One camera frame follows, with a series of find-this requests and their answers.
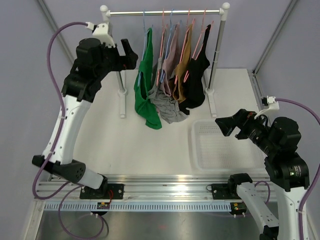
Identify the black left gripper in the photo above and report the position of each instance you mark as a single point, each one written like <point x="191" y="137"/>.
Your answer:
<point x="124" y="62"/>

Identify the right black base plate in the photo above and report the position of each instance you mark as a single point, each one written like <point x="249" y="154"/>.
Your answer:
<point x="221" y="191"/>

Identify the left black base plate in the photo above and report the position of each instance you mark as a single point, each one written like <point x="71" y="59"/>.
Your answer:
<point x="113" y="190"/>

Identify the mauve tank top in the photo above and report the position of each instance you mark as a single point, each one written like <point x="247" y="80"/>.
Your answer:
<point x="170" y="62"/>

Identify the black tank top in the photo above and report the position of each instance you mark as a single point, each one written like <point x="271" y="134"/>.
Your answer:
<point x="193" y="87"/>

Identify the left small circuit board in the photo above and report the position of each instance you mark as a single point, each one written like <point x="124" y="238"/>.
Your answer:
<point x="103" y="205"/>

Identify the pink hanger of brown top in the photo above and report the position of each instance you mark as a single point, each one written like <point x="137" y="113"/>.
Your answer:
<point x="185" y="54"/>

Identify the brown tank top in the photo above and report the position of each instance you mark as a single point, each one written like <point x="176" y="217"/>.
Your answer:
<point x="178" y="91"/>

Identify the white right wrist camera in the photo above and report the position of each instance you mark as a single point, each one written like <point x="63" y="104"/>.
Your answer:
<point x="271" y="106"/>

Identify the small circuit board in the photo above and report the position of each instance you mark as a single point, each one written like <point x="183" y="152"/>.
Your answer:
<point x="238" y="207"/>
<point x="103" y="205"/>

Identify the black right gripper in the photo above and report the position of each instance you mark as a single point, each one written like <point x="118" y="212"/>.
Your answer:
<point x="243" y="119"/>

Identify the white slotted cable duct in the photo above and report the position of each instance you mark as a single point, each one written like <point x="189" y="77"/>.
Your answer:
<point x="119" y="206"/>

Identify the green tank top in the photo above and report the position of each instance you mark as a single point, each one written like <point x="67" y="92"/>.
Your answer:
<point x="143" y="106"/>

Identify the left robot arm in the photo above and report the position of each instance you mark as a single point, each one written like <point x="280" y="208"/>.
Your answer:
<point x="95" y="60"/>

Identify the blue hanger of mauve top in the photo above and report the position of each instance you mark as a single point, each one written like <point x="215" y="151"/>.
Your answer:
<point x="168" y="38"/>

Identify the white plastic basket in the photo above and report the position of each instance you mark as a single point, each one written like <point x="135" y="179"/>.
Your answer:
<point x="213" y="152"/>

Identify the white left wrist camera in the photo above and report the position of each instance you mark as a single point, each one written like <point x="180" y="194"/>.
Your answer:
<point x="102" y="32"/>

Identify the pink hanger of grey top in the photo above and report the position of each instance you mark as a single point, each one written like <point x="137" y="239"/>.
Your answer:
<point x="161" y="51"/>

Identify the aluminium mounting rail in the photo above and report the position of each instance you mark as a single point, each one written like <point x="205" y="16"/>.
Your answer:
<point x="167" y="188"/>

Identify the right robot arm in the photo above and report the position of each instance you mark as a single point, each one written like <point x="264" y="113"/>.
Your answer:
<point x="286" y="170"/>

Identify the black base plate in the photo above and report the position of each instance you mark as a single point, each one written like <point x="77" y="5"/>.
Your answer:
<point x="221" y="191"/>
<point x="113" y="190"/>

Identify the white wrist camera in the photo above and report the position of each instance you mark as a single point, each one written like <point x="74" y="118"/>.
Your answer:
<point x="102" y="32"/>
<point x="271" y="106"/>

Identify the blue wire hanger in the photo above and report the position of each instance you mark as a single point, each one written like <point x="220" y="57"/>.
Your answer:
<point x="144" y="27"/>

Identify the right small circuit board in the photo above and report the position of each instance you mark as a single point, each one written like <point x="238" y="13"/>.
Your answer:
<point x="238" y="207"/>

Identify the white metal clothes rack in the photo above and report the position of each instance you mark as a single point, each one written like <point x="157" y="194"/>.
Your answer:
<point x="222" y="12"/>

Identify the pink hanger of black top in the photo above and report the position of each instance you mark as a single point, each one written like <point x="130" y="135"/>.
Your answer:
<point x="198" y="48"/>

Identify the grey tank top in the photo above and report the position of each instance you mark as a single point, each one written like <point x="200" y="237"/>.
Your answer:
<point x="166" y="106"/>

